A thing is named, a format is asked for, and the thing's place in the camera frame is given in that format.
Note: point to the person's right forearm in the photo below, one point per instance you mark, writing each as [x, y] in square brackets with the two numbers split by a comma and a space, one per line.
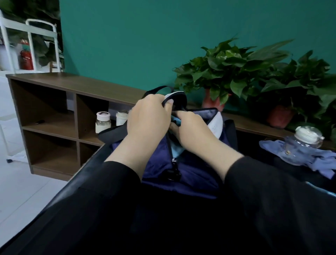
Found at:
[267, 205]

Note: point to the wooden shelf cabinet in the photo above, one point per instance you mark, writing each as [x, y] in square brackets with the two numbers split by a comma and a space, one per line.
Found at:
[47, 126]

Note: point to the person's left forearm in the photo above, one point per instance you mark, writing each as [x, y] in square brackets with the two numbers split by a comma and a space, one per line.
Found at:
[68, 210]

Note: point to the clear bottle silver cap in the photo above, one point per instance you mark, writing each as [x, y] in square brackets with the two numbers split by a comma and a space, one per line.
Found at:
[302, 144]

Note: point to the person's left hand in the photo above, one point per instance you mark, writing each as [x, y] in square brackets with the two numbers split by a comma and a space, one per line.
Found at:
[148, 121]

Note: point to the small white-lidded jar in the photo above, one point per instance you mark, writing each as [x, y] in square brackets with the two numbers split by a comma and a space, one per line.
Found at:
[103, 122]

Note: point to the purple cloth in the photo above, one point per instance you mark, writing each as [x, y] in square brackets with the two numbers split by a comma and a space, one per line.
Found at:
[320, 160]

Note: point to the white wheeled cart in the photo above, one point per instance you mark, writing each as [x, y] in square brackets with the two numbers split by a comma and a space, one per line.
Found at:
[21, 26]

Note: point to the person's right hand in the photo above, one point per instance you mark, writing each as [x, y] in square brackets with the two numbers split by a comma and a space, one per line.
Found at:
[197, 131]

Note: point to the green plant in red pot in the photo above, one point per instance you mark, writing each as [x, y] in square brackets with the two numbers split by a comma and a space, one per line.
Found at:
[233, 65]
[304, 84]

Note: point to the black leather bench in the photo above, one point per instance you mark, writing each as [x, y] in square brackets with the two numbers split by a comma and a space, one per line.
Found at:
[63, 210]

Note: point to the navy blue bag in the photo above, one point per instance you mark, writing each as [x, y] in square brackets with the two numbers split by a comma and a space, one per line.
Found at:
[194, 173]

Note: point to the light blue vest black trim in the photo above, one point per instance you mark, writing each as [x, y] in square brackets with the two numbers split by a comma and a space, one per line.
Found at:
[176, 120]

